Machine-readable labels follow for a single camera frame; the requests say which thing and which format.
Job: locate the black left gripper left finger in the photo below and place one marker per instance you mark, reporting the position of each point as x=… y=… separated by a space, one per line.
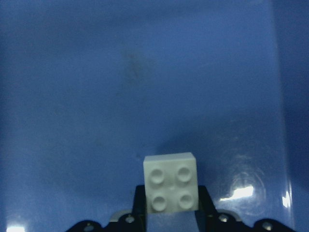
x=139 y=208

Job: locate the white block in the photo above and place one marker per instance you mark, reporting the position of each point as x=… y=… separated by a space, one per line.
x=170 y=183

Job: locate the blue plastic tray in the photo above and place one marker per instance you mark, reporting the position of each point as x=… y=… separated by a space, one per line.
x=89 y=88

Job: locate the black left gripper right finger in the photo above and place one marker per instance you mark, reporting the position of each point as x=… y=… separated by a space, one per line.
x=206 y=206

